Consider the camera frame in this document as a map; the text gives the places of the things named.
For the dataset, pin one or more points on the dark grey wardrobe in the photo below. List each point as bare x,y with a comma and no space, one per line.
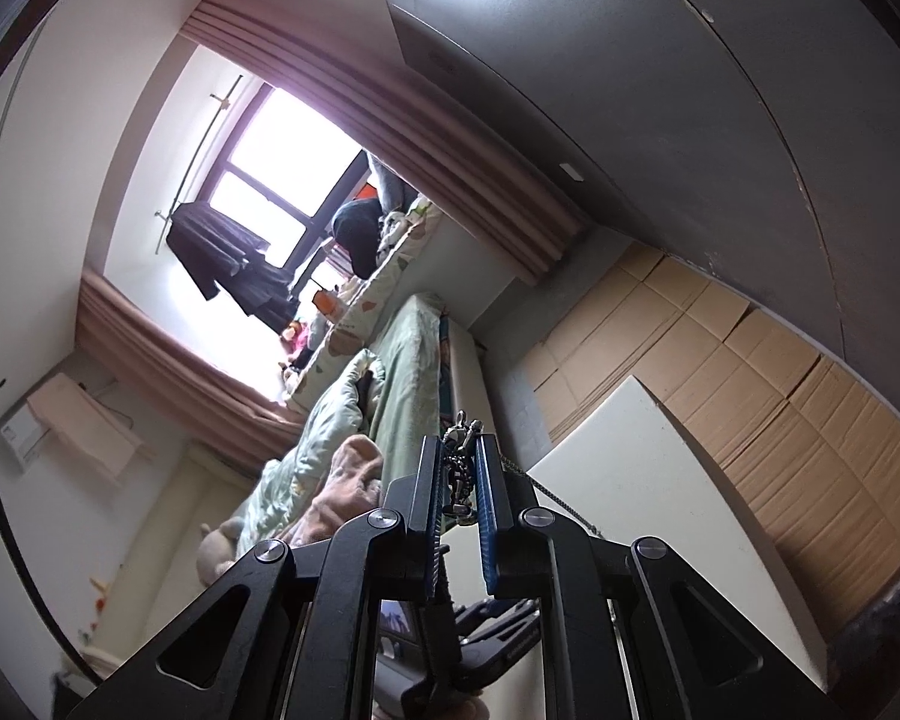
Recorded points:
645,90

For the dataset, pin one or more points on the bed with green sheet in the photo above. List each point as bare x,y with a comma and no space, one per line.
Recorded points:
412,360

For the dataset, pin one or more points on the dark backpack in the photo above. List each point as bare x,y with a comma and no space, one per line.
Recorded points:
356,232

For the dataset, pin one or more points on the grey pillow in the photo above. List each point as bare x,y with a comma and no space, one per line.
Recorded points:
390,187

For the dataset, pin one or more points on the beige plush toy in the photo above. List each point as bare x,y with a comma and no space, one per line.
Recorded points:
221,547

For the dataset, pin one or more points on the pale green quilt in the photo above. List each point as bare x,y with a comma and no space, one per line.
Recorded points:
322,420

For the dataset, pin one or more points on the white wall socket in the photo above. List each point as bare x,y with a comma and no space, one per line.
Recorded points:
571,171

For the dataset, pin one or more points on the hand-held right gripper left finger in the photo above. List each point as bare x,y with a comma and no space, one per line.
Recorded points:
427,525

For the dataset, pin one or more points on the cardboard floor sheets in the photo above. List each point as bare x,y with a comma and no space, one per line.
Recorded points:
757,390

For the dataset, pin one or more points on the printed window seat cushion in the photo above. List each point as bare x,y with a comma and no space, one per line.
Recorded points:
390,270

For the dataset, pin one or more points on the person's left hand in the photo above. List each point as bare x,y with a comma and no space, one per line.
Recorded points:
457,710

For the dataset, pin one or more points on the pink fleece blanket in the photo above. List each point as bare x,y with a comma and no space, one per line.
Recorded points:
352,465

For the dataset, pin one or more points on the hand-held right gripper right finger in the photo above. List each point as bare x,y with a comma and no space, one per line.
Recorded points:
487,517

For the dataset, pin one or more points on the pink curtain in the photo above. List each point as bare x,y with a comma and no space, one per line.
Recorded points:
435,165
180,367

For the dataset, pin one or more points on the window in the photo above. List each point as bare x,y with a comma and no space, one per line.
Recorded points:
285,142

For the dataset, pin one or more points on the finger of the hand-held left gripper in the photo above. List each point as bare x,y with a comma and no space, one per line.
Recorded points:
495,615

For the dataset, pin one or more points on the metal clothes rail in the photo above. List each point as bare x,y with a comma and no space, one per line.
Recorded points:
195,157

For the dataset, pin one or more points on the hanging dark clothes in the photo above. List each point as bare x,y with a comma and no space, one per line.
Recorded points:
217,240

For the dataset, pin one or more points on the pile of toys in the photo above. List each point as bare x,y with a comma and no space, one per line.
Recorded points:
300,337

